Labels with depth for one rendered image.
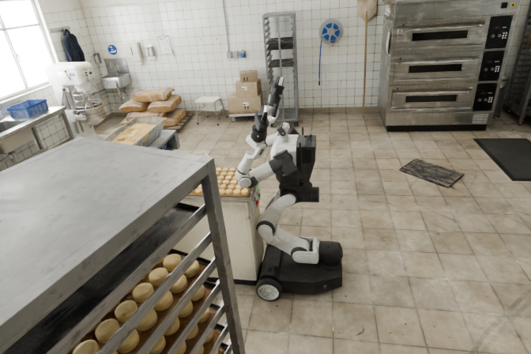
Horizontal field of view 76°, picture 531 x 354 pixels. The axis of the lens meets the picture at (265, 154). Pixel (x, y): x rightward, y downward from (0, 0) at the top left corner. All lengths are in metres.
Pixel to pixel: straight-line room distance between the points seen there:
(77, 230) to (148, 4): 6.34
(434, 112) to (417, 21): 1.36
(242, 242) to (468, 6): 4.23
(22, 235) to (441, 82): 5.31
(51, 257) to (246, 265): 2.23
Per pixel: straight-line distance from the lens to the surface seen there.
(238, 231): 2.57
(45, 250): 0.67
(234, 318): 1.13
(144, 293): 0.96
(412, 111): 5.51
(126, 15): 7.13
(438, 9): 5.35
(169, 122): 6.20
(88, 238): 0.65
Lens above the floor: 2.17
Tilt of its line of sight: 26 degrees down
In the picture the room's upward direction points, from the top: 5 degrees counter-clockwise
